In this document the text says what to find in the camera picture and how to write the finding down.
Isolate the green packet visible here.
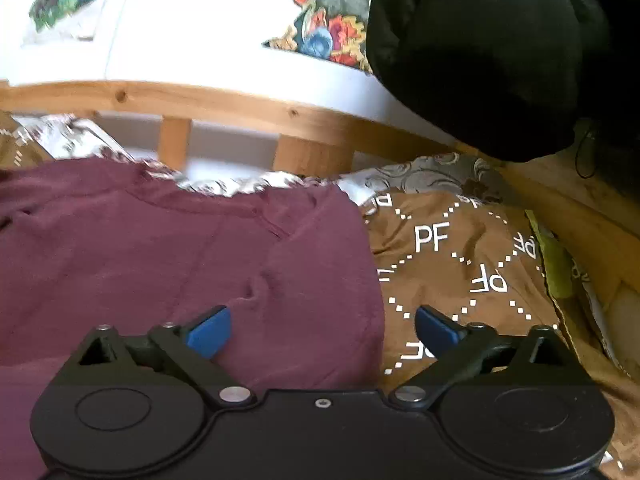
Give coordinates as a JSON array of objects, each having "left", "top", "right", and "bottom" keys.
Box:
[{"left": 526, "top": 210, "right": 577, "bottom": 302}]

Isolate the black cloth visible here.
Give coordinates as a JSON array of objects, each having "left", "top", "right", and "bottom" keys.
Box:
[{"left": 365, "top": 0, "right": 640, "bottom": 164}]

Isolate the colourful floral wall picture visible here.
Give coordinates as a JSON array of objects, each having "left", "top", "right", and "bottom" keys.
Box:
[{"left": 263, "top": 0, "right": 382, "bottom": 75}]

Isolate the white floral bed sheet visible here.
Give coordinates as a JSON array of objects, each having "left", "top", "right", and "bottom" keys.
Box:
[{"left": 10, "top": 114, "right": 507, "bottom": 212}]

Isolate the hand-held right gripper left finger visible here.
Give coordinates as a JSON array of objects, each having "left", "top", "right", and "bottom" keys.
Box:
[{"left": 60, "top": 305, "right": 252, "bottom": 409}]

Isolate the wooden bed frame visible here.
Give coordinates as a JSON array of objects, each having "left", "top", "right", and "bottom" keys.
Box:
[{"left": 0, "top": 80, "right": 640, "bottom": 311}]

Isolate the black cable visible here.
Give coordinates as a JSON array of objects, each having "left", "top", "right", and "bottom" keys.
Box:
[{"left": 574, "top": 119, "right": 603, "bottom": 180}]

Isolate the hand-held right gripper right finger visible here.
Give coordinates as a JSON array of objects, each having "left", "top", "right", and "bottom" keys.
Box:
[{"left": 390, "top": 305, "right": 584, "bottom": 409}]

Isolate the brown printed blanket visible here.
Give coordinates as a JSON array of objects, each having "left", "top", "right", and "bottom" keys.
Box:
[{"left": 0, "top": 110, "right": 640, "bottom": 480}]

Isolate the maroon shirt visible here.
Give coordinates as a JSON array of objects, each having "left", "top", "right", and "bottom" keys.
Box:
[{"left": 0, "top": 158, "right": 385, "bottom": 480}]

